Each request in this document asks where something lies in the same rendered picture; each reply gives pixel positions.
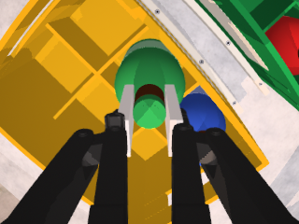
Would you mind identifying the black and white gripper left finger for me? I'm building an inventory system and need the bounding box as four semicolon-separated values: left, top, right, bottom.
0;85;135;224

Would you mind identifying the green plastic crate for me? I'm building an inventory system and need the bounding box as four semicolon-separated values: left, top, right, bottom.
194;0;299;111

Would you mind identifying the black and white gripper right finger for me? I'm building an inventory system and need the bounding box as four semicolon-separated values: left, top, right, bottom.
164;84;299;224

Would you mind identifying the yellow crate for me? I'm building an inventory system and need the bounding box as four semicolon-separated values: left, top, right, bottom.
0;0;269;224

